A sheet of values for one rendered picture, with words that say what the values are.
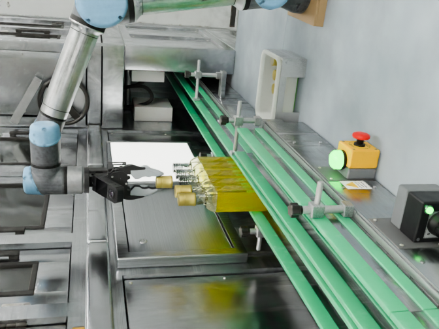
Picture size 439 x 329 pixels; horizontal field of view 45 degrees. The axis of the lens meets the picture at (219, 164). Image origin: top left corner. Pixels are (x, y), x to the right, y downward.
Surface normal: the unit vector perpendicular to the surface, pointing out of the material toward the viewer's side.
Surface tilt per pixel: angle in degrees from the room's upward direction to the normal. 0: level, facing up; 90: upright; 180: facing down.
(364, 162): 90
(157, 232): 90
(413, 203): 0
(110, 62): 90
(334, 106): 0
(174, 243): 90
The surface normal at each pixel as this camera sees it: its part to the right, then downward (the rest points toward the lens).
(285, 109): 0.22, 0.36
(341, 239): 0.09, -0.93
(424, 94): -0.97, 0.00
